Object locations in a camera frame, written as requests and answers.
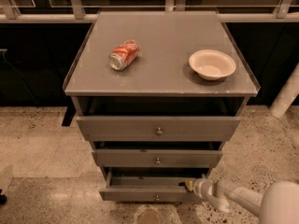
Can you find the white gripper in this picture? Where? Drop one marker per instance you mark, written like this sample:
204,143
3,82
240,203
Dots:
201,188

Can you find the grey bottom drawer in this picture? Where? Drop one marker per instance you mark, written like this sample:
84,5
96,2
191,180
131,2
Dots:
156,185

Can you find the grey drawer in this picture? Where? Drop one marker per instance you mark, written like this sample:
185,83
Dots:
156,158
156,185
157,128

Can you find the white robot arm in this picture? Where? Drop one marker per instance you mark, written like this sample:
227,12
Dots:
278,205

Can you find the grey middle drawer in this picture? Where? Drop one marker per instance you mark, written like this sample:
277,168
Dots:
156,158

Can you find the grey drawer cabinet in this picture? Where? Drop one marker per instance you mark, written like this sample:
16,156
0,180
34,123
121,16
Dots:
160,81

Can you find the grey top drawer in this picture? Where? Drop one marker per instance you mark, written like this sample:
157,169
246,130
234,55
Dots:
157,128

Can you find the white paper bowl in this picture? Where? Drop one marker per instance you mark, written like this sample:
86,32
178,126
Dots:
211,64

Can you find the white pillar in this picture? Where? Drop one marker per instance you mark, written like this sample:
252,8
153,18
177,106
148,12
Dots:
287,95

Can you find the crushed orange soda can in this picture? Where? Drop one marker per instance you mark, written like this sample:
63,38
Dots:
123,55

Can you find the black caster wheel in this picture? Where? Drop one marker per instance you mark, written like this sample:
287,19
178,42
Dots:
3,198

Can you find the metal window railing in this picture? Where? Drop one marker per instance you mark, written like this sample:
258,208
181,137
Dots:
66,11

